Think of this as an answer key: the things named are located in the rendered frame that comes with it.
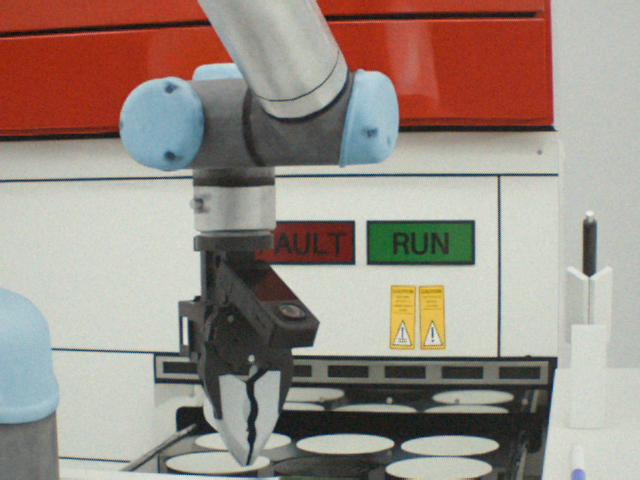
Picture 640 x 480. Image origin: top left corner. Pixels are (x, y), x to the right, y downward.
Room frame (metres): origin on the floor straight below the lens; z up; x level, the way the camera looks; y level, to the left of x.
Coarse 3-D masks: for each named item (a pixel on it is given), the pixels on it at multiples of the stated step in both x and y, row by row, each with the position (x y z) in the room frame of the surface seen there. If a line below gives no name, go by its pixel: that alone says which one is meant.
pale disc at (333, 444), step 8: (304, 440) 1.37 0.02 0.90; (312, 440) 1.37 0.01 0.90; (320, 440) 1.37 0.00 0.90; (328, 440) 1.37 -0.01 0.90; (336, 440) 1.37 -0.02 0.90; (344, 440) 1.37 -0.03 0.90; (352, 440) 1.37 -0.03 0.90; (360, 440) 1.37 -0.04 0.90; (368, 440) 1.37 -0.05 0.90; (376, 440) 1.36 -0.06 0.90; (384, 440) 1.36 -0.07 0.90; (304, 448) 1.33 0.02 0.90; (312, 448) 1.33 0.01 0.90; (320, 448) 1.33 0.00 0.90; (328, 448) 1.33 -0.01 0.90; (336, 448) 1.33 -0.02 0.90; (344, 448) 1.33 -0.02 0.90; (352, 448) 1.33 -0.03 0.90; (360, 448) 1.32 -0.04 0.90; (368, 448) 1.32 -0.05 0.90; (376, 448) 1.32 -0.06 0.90; (384, 448) 1.32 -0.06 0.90
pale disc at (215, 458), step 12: (180, 456) 1.29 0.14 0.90; (192, 456) 1.29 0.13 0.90; (204, 456) 1.29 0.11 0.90; (216, 456) 1.29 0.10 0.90; (228, 456) 1.29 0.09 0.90; (180, 468) 1.23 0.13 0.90; (192, 468) 1.23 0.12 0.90; (204, 468) 1.23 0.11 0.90; (216, 468) 1.23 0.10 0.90; (228, 468) 1.23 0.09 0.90; (240, 468) 1.23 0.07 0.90; (252, 468) 1.23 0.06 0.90
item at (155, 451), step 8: (192, 424) 1.44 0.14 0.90; (184, 432) 1.40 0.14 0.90; (192, 432) 1.42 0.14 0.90; (168, 440) 1.35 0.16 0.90; (176, 440) 1.37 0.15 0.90; (152, 448) 1.31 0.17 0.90; (160, 448) 1.32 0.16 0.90; (144, 456) 1.27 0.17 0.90; (152, 456) 1.29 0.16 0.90; (128, 464) 1.23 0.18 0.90; (136, 464) 1.24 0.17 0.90; (128, 472) 1.21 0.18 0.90
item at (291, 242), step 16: (288, 224) 1.47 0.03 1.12; (304, 224) 1.46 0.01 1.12; (320, 224) 1.46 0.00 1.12; (336, 224) 1.46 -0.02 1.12; (288, 240) 1.47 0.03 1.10; (304, 240) 1.46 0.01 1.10; (320, 240) 1.46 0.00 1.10; (336, 240) 1.46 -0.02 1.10; (256, 256) 1.47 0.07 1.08; (272, 256) 1.47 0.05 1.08; (288, 256) 1.47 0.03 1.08; (304, 256) 1.46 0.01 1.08; (320, 256) 1.46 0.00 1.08; (336, 256) 1.46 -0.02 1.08
